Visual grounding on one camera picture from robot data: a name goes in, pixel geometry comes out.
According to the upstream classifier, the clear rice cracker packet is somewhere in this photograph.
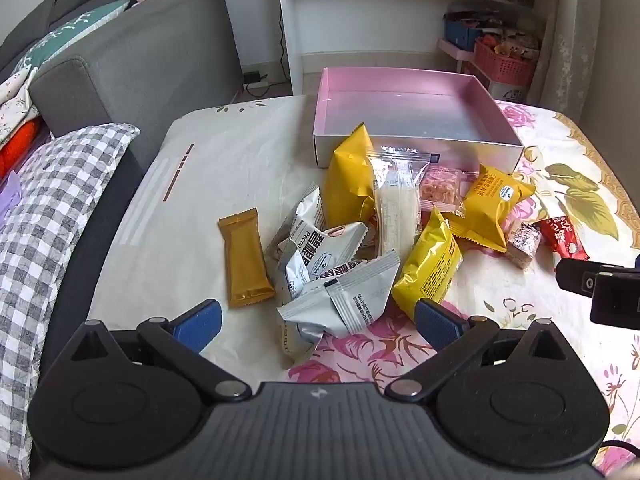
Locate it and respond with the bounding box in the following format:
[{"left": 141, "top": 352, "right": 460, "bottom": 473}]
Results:
[{"left": 366, "top": 145, "right": 432, "bottom": 258}]

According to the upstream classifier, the golden brown bar packet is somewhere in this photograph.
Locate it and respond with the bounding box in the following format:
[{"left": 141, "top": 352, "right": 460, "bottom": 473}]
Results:
[{"left": 218, "top": 207, "right": 277, "bottom": 308}]

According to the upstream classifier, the yellow packet with black text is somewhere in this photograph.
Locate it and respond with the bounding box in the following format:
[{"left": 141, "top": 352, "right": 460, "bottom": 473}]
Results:
[{"left": 391, "top": 207, "right": 463, "bottom": 321}]

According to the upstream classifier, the red snack packet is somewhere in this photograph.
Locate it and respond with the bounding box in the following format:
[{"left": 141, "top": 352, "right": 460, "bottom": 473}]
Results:
[{"left": 531, "top": 216, "right": 591, "bottom": 261}]

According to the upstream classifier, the blue box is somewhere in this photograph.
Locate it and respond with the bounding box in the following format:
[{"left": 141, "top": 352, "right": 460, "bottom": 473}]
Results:
[{"left": 443, "top": 16, "right": 489, "bottom": 52}]

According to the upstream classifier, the teal cushion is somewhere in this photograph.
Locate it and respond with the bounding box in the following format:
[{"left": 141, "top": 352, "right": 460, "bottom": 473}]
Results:
[{"left": 10, "top": 0, "right": 132, "bottom": 81}]

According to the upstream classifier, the lace curtain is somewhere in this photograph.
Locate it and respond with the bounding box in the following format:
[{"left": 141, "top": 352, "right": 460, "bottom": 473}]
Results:
[{"left": 526, "top": 0, "right": 607, "bottom": 112}]

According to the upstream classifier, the white bookshelf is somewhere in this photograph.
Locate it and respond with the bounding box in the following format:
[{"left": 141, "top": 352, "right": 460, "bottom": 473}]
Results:
[{"left": 274, "top": 0, "right": 556, "bottom": 97}]

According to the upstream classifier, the white ornament storage box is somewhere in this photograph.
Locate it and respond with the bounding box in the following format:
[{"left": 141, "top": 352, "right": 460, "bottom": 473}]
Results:
[{"left": 460, "top": 60, "right": 529, "bottom": 104}]

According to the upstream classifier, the large pink basket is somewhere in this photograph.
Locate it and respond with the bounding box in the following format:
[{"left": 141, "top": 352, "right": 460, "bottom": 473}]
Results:
[{"left": 473, "top": 37, "right": 542, "bottom": 87}]

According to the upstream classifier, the white pecan packet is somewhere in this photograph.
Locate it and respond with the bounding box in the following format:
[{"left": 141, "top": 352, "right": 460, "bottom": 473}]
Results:
[
  {"left": 276, "top": 249, "right": 401, "bottom": 367},
  {"left": 284, "top": 221, "right": 369, "bottom": 298},
  {"left": 265, "top": 185, "right": 326, "bottom": 261}
]

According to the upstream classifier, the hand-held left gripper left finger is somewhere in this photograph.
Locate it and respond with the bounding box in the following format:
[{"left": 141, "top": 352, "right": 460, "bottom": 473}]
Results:
[{"left": 70, "top": 299, "right": 252, "bottom": 404}]

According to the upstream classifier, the small brown white candy packet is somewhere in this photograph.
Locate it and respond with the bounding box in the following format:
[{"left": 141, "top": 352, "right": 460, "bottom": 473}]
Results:
[{"left": 506, "top": 222, "right": 543, "bottom": 267}]

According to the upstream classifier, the pink cardboard box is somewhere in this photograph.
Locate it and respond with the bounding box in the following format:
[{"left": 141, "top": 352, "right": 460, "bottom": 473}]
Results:
[{"left": 313, "top": 66, "right": 525, "bottom": 170}]

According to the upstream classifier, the pink puffed rice packet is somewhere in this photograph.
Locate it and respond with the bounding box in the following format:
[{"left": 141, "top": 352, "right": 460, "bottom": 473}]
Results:
[{"left": 417, "top": 162, "right": 481, "bottom": 218}]

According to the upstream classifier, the checkered pillow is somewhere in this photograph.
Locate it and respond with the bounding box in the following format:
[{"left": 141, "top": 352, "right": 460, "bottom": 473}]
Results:
[{"left": 0, "top": 122, "right": 142, "bottom": 477}]

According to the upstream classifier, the large yellow snack packet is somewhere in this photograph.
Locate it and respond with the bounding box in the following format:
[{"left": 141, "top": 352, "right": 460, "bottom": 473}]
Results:
[{"left": 322, "top": 122, "right": 378, "bottom": 233}]

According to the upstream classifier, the yellow packet with blue label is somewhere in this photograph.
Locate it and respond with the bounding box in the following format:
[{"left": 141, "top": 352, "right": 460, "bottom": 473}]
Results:
[{"left": 444, "top": 164, "right": 537, "bottom": 253}]

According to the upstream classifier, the floral tablecloth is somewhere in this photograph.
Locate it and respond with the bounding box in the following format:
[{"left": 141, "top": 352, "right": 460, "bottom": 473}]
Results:
[{"left": 87, "top": 95, "right": 640, "bottom": 480}]

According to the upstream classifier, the purple cloth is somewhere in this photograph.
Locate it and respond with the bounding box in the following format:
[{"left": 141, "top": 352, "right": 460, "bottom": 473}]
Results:
[{"left": 0, "top": 171, "right": 24, "bottom": 227}]

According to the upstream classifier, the grey sofa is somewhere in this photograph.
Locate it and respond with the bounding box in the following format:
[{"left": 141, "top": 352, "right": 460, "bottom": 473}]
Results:
[{"left": 0, "top": 0, "right": 246, "bottom": 461}]

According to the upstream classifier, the pile of toys and packets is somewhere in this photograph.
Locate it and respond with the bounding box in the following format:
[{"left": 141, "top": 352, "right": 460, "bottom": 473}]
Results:
[{"left": 444, "top": 2, "right": 543, "bottom": 58}]

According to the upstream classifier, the white floral blanket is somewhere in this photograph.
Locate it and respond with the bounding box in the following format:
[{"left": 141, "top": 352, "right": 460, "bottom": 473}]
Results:
[{"left": 0, "top": 66, "right": 42, "bottom": 147}]

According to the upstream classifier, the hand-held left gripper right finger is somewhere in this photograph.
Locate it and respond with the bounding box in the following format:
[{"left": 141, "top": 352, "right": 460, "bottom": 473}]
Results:
[{"left": 385, "top": 298, "right": 572, "bottom": 404}]

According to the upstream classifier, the red cloth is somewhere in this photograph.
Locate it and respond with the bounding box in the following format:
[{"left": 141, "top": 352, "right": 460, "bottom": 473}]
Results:
[{"left": 0, "top": 119, "right": 44, "bottom": 179}]

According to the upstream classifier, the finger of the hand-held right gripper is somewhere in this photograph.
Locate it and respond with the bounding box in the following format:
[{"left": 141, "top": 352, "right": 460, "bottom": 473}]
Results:
[{"left": 555, "top": 257, "right": 628, "bottom": 297}]

